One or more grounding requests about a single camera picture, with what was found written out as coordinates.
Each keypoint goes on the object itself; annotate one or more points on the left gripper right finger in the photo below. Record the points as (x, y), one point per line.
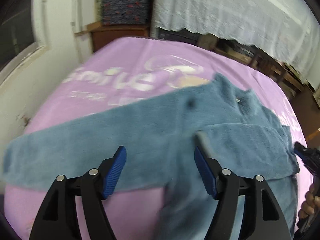
(262, 215)

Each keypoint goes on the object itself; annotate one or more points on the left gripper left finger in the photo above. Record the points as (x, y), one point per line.
(57, 216)

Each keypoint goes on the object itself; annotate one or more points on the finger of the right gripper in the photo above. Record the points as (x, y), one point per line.
(310, 157)

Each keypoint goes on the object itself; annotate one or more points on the blue fleece garment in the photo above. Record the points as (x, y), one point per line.
(158, 134)

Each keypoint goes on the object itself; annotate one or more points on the person's right hand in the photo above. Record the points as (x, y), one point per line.
(309, 205)

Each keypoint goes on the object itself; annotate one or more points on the wooden chair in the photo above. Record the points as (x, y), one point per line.
(270, 67)

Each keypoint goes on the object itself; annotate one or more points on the white lace cloth cover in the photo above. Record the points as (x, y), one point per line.
(285, 29)

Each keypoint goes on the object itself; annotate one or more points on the purple printed bed sheet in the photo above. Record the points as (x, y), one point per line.
(122, 72)

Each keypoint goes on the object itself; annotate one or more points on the brown wooden cabinet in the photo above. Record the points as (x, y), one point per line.
(103, 35)

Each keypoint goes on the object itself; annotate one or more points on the dark patterned fabric storage box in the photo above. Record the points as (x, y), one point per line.
(126, 12)

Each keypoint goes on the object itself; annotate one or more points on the dark window with white frame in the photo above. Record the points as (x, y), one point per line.
(16, 31)

